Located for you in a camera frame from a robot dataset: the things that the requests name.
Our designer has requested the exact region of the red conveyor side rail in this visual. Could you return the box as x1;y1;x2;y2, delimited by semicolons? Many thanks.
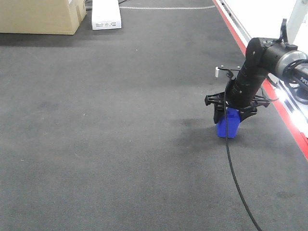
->
213;0;308;159

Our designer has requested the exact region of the white long carton box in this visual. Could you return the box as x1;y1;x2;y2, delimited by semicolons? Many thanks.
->
91;0;122;30

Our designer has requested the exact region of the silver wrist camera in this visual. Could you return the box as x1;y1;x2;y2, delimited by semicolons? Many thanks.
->
214;65;240;79

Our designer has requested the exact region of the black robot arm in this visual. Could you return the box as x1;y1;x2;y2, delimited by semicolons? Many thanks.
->
205;19;308;123

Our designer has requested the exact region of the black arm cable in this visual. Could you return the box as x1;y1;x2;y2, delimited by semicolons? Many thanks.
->
223;81;263;231

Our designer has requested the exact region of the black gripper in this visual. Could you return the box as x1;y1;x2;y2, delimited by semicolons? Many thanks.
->
205;92;270;124

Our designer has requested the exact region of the brown cardboard box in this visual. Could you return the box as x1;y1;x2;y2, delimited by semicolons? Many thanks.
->
0;0;87;35

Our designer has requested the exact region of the blue plastic block part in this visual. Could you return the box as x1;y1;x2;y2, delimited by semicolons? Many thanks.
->
216;108;241;139

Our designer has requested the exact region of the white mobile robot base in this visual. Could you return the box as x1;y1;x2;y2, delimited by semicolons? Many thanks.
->
220;0;308;135

